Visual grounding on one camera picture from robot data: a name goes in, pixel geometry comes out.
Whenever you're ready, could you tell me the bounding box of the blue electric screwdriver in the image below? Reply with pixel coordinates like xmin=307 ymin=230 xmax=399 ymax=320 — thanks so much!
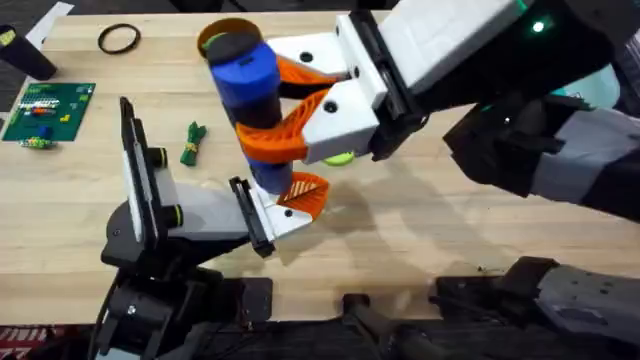
xmin=202 ymin=30 xmax=295 ymax=197

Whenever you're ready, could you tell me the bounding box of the small multicoloured toy block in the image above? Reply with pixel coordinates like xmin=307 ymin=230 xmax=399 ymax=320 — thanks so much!
xmin=19 ymin=137 xmax=54 ymax=151

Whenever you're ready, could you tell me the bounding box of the white paper sheet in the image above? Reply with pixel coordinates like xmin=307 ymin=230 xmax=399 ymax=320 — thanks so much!
xmin=24 ymin=1 xmax=76 ymax=51

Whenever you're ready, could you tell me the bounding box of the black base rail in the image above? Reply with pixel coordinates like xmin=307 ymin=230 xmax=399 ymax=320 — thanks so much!
xmin=199 ymin=292 xmax=640 ymax=360

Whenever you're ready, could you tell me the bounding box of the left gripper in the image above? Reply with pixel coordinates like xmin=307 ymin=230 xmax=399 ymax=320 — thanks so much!
xmin=101 ymin=167 xmax=332 ymax=267

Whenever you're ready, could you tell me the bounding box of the black ring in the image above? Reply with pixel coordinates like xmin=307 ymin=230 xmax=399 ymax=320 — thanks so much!
xmin=97 ymin=22 xmax=142 ymax=55

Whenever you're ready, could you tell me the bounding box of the green board with toy blocks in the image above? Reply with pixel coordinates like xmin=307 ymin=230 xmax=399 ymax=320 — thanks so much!
xmin=1 ymin=82 xmax=97 ymax=143

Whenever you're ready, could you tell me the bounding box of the black cylinder with yellow label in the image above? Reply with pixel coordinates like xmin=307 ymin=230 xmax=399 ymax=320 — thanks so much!
xmin=0 ymin=23 xmax=58 ymax=82

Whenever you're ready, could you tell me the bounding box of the orange bucket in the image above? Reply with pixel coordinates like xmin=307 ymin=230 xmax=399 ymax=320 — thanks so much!
xmin=196 ymin=17 xmax=264 ymax=59

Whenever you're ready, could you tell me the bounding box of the green toy vegetable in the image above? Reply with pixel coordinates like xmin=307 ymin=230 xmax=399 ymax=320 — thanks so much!
xmin=179 ymin=121 xmax=208 ymax=167

